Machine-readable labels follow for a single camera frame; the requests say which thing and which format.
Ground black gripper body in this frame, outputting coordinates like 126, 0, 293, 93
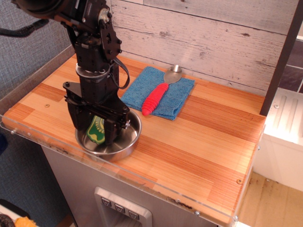
62, 70, 131, 130

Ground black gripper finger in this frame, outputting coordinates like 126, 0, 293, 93
68, 103, 93, 131
104, 118, 122, 145

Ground green toy pepper half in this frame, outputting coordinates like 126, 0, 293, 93
86, 116, 105, 144

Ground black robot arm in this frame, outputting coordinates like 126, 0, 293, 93
15, 0, 130, 145

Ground stainless steel pan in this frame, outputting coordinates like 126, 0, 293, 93
75, 110, 142, 162

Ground blue folded cloth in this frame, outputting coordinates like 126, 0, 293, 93
121, 66, 195, 120

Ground silver dispenser button panel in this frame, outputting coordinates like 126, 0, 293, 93
94, 186, 153, 227

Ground clear acrylic edge guard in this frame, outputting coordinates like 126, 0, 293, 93
3, 109, 265, 227

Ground orange object bottom left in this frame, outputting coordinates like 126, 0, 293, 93
15, 217, 37, 227

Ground red handled metal spoon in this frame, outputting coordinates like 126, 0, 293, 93
142, 65, 182, 116

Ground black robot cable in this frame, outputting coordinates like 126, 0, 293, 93
0, 18, 50, 38

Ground dark right shelf post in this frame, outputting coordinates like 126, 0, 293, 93
259, 0, 303, 116

